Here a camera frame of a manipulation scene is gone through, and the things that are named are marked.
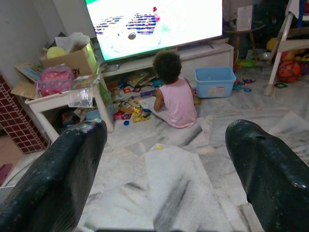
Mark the orange basketball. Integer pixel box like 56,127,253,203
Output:
277,59,302,83

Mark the child in pink shirt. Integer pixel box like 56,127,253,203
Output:
152,50,198,129

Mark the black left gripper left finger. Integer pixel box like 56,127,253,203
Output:
0,118,108,232

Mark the pink dotted backpack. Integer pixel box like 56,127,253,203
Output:
36,65,76,97

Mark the clear plastic bag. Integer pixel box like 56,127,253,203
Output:
69,87,94,108

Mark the brown cardboard box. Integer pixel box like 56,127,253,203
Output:
40,43,98,77

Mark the children's picture book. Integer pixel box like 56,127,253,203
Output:
14,62,44,83

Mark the white crumpled plastic bag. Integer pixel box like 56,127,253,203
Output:
55,32,90,54

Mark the round wooden stool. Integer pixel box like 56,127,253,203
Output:
224,25,266,71

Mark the light blue plastic bin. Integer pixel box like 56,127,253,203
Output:
194,67,237,99

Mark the white high chair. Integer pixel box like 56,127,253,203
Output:
263,0,309,97

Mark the large flat television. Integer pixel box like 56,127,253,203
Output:
84,0,224,62

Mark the flat cardboard piece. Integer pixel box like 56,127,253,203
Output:
11,81,41,100

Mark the red brick tiled pillar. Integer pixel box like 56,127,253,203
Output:
0,74,49,155

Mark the yellow-green ball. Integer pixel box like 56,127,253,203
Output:
46,46,68,59

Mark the green toy plate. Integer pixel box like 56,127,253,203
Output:
235,58,256,69

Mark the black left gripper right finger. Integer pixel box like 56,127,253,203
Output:
225,119,309,232

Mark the white TV bench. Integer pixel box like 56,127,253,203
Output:
100,43,234,82

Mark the white paper bag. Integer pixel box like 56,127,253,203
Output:
236,5,253,31

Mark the white side table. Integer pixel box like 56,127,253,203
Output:
25,72,114,143

